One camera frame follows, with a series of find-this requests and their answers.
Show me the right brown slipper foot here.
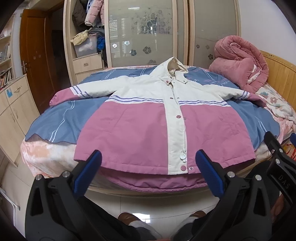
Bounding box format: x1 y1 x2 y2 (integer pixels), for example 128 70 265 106
170 210 206 241

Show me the beige cloth bag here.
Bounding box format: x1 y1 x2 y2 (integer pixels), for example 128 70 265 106
70 30 89 46

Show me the frosted glass wardrobe door left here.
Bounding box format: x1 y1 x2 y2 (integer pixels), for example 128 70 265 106
104 1 188 67

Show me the blue plaid bed sheet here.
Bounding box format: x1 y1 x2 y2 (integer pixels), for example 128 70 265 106
25 67 280 149

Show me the left brown slipper foot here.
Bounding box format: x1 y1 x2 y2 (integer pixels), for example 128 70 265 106
117 212 162 240

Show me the bookshelf with books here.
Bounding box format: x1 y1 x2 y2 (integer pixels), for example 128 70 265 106
0 15 14 89

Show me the clear plastic storage box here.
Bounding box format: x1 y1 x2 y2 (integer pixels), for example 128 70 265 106
74 35 97 57

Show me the pink rolled quilt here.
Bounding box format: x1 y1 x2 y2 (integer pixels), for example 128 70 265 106
209 35 269 93

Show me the frosted glass wardrobe door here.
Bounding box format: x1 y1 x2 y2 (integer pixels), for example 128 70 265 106
104 1 188 67
187 0 241 68

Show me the light wood side cabinet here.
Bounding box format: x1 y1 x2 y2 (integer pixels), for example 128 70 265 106
0 75 40 167

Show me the blue garment in wardrobe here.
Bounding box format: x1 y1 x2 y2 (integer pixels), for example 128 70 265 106
96 35 105 53

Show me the wooden bed headboard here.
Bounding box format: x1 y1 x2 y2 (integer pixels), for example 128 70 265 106
261 51 296 110

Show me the brown slipper foot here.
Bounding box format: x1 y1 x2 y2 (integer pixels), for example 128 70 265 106
117 212 162 240
170 210 206 241

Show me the open wardrobe shelf unit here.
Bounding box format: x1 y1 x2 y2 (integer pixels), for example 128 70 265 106
63 0 105 85

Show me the pink and white hooded jacket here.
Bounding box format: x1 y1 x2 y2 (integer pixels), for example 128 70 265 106
49 57 267 193

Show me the pink hanging down jacket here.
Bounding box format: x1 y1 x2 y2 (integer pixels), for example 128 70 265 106
84 0 104 27

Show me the frosted glass wardrobe door right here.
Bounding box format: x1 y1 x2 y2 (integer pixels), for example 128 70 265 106
187 0 241 68

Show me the brown wooden door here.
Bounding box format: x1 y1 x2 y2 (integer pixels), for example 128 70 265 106
20 9 60 113

